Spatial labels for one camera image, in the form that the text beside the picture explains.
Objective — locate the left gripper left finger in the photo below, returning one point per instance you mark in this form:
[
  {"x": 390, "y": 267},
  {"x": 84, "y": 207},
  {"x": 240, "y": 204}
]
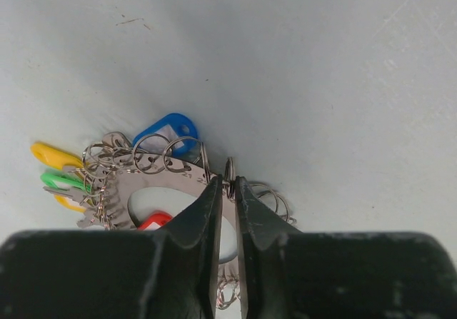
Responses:
[{"x": 182, "y": 265}]

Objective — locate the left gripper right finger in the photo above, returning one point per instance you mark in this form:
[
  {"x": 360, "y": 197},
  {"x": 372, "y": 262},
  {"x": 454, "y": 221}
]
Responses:
[{"x": 261, "y": 239}]

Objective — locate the red key tag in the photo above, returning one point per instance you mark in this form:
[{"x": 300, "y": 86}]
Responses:
[{"x": 155, "y": 221}]

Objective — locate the blue key tag on disc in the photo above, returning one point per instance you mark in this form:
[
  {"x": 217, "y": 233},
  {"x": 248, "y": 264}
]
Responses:
[{"x": 171, "y": 127}]

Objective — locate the green key tag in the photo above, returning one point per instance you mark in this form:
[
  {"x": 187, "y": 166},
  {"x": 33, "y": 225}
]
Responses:
[{"x": 61, "y": 180}]

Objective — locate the yellow key tag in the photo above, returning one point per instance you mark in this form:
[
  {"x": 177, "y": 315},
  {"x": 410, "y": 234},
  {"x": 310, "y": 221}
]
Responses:
[{"x": 53, "y": 157}]

